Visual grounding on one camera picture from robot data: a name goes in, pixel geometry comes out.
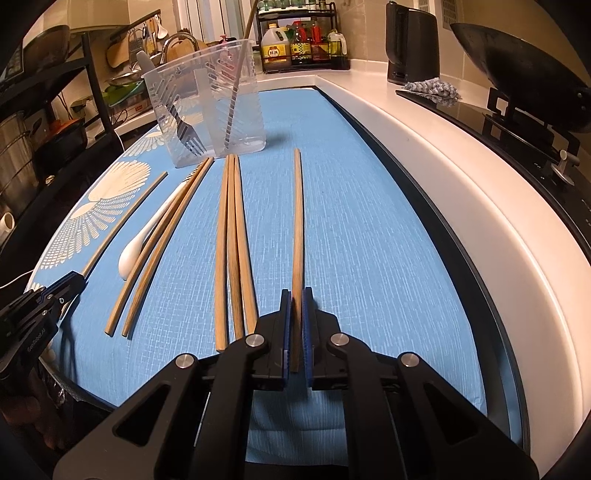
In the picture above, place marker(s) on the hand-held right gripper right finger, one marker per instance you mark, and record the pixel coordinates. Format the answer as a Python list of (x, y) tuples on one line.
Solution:
[(307, 350)]

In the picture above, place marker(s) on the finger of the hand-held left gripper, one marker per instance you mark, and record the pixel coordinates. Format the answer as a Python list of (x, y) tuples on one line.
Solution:
[(67, 279), (62, 300)]

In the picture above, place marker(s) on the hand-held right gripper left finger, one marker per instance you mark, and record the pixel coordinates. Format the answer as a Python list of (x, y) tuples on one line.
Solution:
[(287, 350)]

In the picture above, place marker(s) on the white ceramic spoon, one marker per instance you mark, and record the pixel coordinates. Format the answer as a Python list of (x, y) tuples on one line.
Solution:
[(130, 261)]

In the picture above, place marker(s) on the clear plastic utensil container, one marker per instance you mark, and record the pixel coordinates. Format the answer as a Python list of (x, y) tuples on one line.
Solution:
[(251, 124)]

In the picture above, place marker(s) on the white roll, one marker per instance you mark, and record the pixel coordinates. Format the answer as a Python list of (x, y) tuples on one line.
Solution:
[(7, 224)]

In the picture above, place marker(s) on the blue shell-patterned mat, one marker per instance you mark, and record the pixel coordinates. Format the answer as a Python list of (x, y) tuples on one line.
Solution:
[(369, 254)]

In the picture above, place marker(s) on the stainless steel stock pot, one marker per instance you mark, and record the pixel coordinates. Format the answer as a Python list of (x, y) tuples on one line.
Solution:
[(14, 157)]

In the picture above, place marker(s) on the black and orange pot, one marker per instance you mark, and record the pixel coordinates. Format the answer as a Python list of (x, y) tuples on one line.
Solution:
[(64, 131)]

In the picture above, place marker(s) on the green plastic basin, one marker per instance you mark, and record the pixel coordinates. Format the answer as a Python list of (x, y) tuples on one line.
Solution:
[(117, 97)]

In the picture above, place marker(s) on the dark metal fork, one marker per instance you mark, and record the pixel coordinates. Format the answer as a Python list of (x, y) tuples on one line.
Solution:
[(189, 134)]

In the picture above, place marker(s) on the black metal shelf rack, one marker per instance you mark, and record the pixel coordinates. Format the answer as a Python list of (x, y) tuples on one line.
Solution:
[(46, 74)]

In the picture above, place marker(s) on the metal strainer bowl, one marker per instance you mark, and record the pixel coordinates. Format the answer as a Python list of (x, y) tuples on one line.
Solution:
[(122, 78)]

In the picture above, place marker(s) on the appliance with button panel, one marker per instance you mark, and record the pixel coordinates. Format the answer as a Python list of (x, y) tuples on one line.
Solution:
[(11, 64)]

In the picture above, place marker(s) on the beige hanging cutting board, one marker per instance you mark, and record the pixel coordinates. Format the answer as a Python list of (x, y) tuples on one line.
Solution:
[(117, 55)]

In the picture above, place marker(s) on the dark bowl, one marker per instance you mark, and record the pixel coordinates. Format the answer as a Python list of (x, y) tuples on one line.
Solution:
[(46, 44)]

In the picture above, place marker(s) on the metal grater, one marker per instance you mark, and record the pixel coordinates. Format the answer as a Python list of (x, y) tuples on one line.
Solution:
[(135, 44)]

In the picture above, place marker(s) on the metal kitchen faucet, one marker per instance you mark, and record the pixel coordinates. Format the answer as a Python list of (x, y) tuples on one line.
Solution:
[(173, 41)]

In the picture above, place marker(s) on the wooden cutting board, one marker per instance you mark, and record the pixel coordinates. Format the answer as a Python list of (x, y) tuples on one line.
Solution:
[(187, 46)]

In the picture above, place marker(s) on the white hanging ladle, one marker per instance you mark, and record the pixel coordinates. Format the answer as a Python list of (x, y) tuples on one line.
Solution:
[(161, 31)]

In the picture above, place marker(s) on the black induction cooktop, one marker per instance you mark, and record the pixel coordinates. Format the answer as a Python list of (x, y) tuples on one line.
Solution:
[(461, 115)]

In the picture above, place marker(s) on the black condiment rack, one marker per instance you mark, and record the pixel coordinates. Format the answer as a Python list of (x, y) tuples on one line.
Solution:
[(304, 66)]

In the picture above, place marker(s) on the blue and white dishcloth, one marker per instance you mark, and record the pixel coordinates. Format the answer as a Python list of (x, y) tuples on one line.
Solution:
[(434, 87)]

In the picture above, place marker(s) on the large oil jug yellow label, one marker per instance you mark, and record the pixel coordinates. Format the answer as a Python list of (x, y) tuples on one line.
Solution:
[(275, 53)]

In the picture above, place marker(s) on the red label sauce bottle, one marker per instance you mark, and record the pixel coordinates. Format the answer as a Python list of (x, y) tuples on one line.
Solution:
[(300, 46), (317, 44)]

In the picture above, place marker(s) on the grey metal knob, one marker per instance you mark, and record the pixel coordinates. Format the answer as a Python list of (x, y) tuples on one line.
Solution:
[(565, 165)]

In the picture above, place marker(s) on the black electric kettle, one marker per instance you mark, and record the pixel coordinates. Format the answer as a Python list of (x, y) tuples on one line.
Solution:
[(411, 46)]

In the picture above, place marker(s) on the row of spice jars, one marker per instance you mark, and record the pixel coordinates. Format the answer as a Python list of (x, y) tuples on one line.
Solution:
[(295, 3)]

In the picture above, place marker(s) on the black wok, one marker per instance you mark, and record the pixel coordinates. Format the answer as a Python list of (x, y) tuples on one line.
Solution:
[(517, 60)]

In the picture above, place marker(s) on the narrow wall vent grille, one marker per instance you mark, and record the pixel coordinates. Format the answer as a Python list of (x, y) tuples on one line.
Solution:
[(424, 4)]

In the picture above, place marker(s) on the wide wall vent grille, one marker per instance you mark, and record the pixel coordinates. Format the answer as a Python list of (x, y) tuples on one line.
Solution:
[(449, 10)]

